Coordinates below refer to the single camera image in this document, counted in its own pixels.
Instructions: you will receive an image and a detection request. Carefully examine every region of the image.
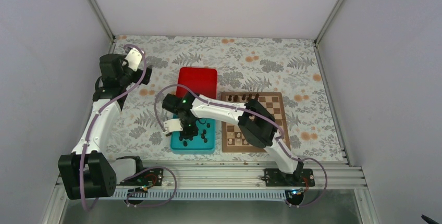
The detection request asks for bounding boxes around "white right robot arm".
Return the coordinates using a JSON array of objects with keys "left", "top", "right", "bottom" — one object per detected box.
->
[{"left": 162, "top": 91, "right": 303, "bottom": 186}]

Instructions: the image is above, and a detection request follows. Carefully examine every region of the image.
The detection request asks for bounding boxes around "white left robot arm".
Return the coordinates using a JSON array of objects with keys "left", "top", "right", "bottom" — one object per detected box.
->
[{"left": 58, "top": 48, "right": 152, "bottom": 200}]

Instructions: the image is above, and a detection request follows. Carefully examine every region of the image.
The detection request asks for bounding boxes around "blue plastic tray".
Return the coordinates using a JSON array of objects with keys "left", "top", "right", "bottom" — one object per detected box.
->
[{"left": 170, "top": 118, "right": 216, "bottom": 155}]

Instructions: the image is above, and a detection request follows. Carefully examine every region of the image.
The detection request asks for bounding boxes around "red square tin lid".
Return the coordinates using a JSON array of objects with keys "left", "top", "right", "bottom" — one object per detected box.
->
[{"left": 178, "top": 67, "right": 218, "bottom": 99}]

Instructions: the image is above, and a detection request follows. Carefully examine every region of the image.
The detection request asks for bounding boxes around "wooden chessboard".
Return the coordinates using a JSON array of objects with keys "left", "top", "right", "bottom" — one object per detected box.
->
[{"left": 220, "top": 92, "right": 291, "bottom": 153}]

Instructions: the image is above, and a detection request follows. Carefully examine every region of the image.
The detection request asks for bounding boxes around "floral patterned table mat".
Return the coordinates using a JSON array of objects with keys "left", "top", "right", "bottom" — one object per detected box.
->
[{"left": 106, "top": 35, "right": 344, "bottom": 163}]

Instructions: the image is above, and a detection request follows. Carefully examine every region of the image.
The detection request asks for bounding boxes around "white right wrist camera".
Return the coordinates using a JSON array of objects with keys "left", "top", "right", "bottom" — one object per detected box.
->
[{"left": 163, "top": 118, "right": 183, "bottom": 136}]

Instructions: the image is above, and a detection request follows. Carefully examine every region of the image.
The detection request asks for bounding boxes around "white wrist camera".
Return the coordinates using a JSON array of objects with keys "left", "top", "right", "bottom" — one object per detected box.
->
[
  {"left": 163, "top": 118, "right": 183, "bottom": 136},
  {"left": 124, "top": 48, "right": 144, "bottom": 71}
]

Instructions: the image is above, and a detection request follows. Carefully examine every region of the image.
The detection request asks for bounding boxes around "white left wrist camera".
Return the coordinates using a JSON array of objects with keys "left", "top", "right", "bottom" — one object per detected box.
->
[{"left": 124, "top": 48, "right": 144, "bottom": 71}]

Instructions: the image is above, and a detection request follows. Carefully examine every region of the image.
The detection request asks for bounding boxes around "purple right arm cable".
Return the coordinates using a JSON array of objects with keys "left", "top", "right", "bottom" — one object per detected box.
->
[{"left": 154, "top": 84, "right": 329, "bottom": 209}]

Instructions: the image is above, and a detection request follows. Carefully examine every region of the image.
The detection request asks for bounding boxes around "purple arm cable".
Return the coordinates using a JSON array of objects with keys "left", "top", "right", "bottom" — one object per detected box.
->
[
  {"left": 76, "top": 44, "right": 177, "bottom": 213},
  {"left": 154, "top": 84, "right": 329, "bottom": 209}
]

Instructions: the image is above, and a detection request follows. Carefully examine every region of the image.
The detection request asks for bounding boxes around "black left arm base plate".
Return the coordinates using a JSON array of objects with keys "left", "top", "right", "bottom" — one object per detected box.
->
[{"left": 119, "top": 168, "right": 164, "bottom": 188}]

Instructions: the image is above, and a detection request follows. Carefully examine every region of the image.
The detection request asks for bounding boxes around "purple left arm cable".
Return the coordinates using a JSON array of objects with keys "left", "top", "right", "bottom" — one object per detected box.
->
[{"left": 76, "top": 44, "right": 177, "bottom": 213}]

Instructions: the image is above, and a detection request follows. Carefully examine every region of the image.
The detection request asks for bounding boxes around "aluminium front rail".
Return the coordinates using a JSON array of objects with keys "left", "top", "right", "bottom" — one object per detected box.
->
[{"left": 55, "top": 161, "right": 367, "bottom": 201}]

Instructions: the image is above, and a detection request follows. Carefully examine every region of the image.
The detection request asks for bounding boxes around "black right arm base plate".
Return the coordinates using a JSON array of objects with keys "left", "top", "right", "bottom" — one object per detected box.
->
[{"left": 261, "top": 168, "right": 315, "bottom": 187}]

